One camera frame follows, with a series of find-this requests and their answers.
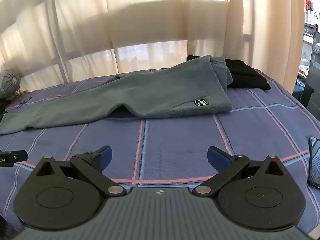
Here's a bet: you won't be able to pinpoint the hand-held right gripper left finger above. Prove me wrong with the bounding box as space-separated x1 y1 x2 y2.
36 145 127 198

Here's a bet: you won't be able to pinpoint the blue plaid bed sheet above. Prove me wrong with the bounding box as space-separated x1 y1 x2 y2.
0 68 320 240

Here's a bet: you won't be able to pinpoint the thin black cord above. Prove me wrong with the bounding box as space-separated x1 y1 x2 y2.
17 96 34 108

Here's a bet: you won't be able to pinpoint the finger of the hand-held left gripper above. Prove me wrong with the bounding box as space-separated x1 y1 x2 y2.
0 150 28 167

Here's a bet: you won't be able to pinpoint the grey round pillow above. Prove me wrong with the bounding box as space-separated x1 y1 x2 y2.
0 69 22 100

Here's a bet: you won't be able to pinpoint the sheer cream curtain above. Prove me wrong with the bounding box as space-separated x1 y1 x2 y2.
0 0 231 93

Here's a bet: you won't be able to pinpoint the peach drape curtain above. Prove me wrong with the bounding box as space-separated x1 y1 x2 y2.
226 0 305 95

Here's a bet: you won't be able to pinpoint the black smartphone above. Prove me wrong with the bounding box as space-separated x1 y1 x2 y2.
307 136 320 188

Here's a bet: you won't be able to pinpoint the grey-green fleece pants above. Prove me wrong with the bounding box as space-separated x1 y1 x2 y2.
0 55 233 136

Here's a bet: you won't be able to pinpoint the black folded cloth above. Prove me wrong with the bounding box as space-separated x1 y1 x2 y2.
186 55 272 91

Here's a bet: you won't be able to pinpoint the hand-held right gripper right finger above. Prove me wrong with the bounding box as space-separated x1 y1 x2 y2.
192 146 286 198

